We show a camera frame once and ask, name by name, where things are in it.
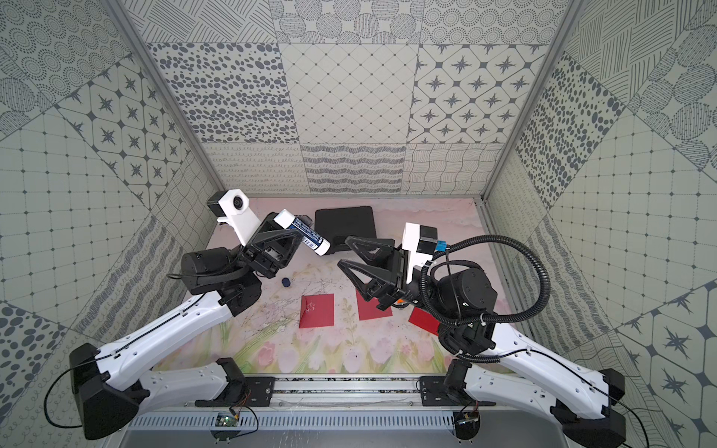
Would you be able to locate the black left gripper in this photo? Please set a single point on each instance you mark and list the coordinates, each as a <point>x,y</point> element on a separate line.
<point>256,252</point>

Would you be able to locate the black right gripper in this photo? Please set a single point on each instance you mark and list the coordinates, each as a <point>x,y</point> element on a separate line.
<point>391,279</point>

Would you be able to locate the white blue glue stick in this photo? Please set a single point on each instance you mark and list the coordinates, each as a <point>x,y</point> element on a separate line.
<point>310,237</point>

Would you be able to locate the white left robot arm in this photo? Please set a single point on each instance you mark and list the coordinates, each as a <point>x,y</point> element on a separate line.
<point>116,382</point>

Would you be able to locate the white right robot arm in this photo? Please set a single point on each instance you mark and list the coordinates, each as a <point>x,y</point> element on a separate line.
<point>492,360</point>

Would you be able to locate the red envelope middle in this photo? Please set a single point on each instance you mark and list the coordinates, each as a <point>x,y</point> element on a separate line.
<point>368,310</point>

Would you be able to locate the red envelope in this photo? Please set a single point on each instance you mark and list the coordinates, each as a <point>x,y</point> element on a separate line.
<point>368,310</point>
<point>425,321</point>
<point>317,311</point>

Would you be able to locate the red envelope right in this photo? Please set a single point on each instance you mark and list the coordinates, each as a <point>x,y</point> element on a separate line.
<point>425,321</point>

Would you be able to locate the red envelope left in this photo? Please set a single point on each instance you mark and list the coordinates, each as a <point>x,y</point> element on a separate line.
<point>317,311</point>

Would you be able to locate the black plastic tool case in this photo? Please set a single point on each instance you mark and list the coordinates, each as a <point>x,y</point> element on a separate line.
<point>336,224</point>

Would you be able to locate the right round circuit board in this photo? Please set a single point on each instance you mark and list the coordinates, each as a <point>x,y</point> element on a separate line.
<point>466,425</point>

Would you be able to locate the left green circuit board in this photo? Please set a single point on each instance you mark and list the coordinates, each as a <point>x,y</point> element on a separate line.
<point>225,428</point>

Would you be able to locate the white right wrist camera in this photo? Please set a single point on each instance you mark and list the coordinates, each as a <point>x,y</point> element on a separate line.
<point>421,243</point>

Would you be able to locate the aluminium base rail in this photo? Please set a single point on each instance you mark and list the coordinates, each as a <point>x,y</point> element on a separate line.
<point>350,391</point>

